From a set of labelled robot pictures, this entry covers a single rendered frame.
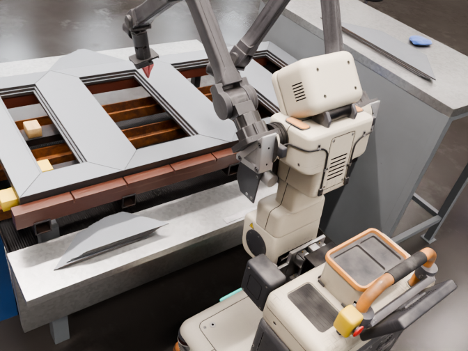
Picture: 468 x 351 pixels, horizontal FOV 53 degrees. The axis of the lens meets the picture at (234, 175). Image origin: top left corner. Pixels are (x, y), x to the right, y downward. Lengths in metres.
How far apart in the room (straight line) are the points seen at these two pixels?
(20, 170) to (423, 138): 1.62
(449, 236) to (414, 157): 1.06
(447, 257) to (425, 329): 0.60
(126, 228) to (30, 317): 0.48
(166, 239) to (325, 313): 0.59
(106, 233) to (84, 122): 0.47
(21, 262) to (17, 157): 0.35
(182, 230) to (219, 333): 0.46
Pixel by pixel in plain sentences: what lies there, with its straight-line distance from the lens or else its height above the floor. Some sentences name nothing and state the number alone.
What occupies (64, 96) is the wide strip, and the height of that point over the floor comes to 0.85.
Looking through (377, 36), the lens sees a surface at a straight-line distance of 2.57.
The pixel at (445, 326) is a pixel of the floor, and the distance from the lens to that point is 2.72.
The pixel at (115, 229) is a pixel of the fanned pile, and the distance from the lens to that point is 1.62.
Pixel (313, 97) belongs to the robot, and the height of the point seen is 1.32.
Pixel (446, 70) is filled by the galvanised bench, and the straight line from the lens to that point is 2.49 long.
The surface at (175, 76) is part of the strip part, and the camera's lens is 2.23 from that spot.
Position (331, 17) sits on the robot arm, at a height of 1.40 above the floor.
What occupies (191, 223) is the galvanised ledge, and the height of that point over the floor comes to 0.68.
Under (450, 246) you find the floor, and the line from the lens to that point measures 3.17.
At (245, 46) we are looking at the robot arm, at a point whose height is 1.22.
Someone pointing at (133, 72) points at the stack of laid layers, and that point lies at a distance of 2.26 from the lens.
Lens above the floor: 1.88
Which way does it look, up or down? 38 degrees down
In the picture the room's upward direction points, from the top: 12 degrees clockwise
